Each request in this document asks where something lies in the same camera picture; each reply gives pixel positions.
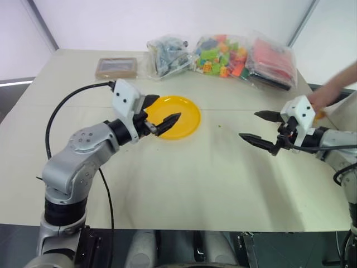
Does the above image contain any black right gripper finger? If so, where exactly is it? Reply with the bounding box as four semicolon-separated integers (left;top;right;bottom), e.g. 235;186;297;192
254;110;283;123
239;133;277;152

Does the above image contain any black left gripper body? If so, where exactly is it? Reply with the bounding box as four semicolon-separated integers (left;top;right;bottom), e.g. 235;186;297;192
133;95;156;138

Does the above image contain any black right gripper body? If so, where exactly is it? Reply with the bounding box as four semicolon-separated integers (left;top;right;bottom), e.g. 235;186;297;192
270;116;297;157

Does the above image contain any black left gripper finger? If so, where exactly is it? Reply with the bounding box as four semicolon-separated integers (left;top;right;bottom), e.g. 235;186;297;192
142;94;161;110
154;112;182;137

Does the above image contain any small orange object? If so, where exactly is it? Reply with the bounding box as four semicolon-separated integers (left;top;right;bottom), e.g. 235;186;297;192
312;109;326;127

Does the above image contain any yellow plastic plate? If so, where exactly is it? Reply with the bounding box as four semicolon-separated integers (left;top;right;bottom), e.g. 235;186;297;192
144;95;202;141

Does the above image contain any person's bare hand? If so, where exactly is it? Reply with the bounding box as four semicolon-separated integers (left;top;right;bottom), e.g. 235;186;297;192
308;85;339;111

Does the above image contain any brown framed flat box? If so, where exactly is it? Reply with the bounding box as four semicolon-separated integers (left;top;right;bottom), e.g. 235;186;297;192
95;57;139;80

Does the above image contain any clear bag of grey parts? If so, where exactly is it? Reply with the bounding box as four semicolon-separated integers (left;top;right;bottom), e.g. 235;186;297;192
146;35;196;81

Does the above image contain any clear bag of red sheets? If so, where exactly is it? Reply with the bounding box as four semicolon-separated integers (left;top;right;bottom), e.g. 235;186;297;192
244;30;298;92

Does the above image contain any clear bag of colourful blocks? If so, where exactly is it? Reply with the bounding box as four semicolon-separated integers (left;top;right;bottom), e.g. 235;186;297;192
191;33;252;80

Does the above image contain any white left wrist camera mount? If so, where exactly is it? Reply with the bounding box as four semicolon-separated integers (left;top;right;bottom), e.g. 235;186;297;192
111;79;142;145

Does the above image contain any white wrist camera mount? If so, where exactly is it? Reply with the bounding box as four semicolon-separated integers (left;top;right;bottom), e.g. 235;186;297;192
280;95;316;147
111;79;142;145

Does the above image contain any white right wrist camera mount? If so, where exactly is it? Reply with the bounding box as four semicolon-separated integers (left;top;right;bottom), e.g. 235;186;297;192
280;95;316;147

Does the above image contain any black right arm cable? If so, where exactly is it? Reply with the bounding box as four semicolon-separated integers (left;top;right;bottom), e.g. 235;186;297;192
290;143;357;185

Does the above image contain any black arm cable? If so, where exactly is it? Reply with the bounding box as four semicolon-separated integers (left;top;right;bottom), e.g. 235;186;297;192
290;143;357;185
45;80;117;232

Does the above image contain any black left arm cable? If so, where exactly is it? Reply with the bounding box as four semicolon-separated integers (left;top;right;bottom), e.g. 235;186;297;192
45;80;117;232

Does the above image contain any grey metal frame post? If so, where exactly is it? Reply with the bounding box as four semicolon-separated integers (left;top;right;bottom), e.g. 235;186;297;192
27;0;60;51
288;0;320;47

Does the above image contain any black metal bracket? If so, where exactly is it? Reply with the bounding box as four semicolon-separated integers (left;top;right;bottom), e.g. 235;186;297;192
237;231;260;268

